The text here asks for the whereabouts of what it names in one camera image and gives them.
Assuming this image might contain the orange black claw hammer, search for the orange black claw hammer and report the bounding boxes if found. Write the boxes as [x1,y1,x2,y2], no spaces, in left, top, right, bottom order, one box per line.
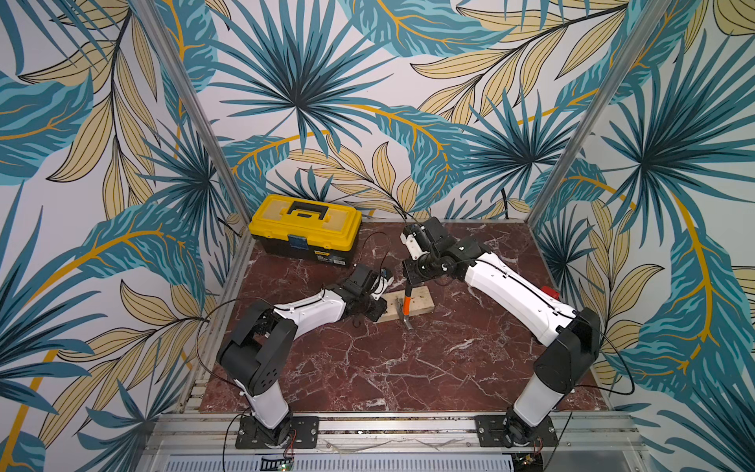
[397,284,413,330]

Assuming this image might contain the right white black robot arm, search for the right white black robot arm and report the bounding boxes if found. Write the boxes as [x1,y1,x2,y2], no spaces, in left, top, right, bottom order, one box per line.
[401,218,603,448]

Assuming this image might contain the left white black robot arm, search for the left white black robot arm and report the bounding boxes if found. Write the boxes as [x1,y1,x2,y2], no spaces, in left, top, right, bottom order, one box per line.
[216,265,393,446]

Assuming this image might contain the light wooden board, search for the light wooden board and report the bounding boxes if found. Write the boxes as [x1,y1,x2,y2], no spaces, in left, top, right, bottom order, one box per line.
[377,286,435,324]

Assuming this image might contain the yellow black plastic toolbox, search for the yellow black plastic toolbox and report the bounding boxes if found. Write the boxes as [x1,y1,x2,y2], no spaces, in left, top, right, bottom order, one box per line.
[249,195,362,267]

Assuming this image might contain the red pipe wrench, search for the red pipe wrench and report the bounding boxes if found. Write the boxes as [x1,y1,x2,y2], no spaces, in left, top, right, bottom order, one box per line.
[542,286,560,300]

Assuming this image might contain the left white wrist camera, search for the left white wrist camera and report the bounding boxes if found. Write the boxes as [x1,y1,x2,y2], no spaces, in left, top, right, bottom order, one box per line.
[365,267,394,300]

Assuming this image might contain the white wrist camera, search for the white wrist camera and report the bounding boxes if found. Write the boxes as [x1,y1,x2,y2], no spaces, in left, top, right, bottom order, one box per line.
[365,267,394,300]
[400,223,432,261]

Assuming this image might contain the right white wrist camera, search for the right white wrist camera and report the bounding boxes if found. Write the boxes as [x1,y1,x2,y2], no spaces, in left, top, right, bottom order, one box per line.
[400,223,432,261]

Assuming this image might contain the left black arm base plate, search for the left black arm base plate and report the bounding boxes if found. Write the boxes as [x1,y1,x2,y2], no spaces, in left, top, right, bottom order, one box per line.
[235,414,320,450]

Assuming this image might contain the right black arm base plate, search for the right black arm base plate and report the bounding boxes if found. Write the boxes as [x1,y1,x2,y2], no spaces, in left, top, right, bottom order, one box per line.
[473,414,558,448]

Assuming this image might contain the aluminium front frame rail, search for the aluminium front frame rail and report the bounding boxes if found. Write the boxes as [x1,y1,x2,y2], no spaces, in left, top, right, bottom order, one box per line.
[143,411,647,458]

